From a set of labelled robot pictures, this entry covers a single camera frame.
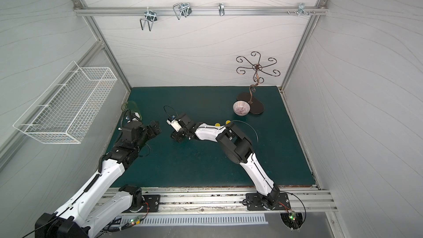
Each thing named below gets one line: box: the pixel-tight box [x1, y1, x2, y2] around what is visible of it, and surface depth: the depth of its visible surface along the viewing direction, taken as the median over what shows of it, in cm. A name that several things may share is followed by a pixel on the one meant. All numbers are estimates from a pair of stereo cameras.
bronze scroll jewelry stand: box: [235, 51, 281, 115], surface depth 92 cm
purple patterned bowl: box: [232, 100, 251, 117], surface depth 109 cm
